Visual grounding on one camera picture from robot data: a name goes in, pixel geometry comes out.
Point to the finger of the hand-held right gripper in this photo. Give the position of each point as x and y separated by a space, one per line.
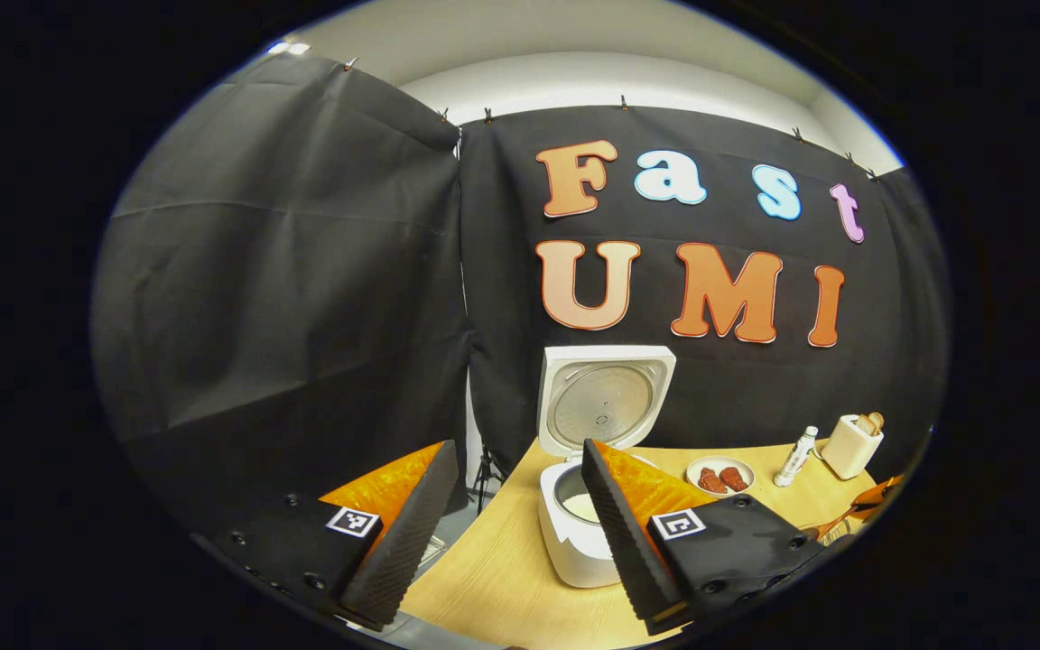
883 492

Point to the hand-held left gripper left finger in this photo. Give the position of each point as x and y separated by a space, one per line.
412 542

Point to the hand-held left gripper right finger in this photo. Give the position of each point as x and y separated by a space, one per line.
624 542

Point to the white rice cooker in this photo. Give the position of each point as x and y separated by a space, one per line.
606 397

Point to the grey slatted rack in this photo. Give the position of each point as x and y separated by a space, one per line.
430 552

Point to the white toaster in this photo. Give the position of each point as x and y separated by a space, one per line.
849 450

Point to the toasted bread slice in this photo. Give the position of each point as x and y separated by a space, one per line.
863 426
876 421

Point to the white drink bottle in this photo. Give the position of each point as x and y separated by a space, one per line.
795 456

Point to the black tripod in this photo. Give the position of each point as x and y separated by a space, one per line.
487 474

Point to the red meat piece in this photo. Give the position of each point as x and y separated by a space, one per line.
711 482
734 478

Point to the white oval plate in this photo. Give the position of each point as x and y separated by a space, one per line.
720 461

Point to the black backdrop cloth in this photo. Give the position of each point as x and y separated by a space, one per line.
303 298

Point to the ceiling light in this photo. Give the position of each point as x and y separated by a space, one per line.
290 47

